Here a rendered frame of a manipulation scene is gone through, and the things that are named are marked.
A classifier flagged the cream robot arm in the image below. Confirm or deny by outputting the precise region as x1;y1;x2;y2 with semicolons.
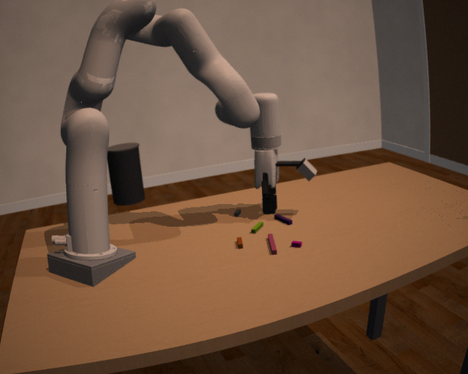
51;0;282;260

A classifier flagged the purple rod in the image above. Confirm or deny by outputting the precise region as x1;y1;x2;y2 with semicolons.
275;214;293;225

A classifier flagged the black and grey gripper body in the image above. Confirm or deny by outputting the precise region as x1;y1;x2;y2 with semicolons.
252;145;282;189

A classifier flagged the lime green rod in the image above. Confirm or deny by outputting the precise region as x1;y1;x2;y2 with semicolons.
251;221;264;234

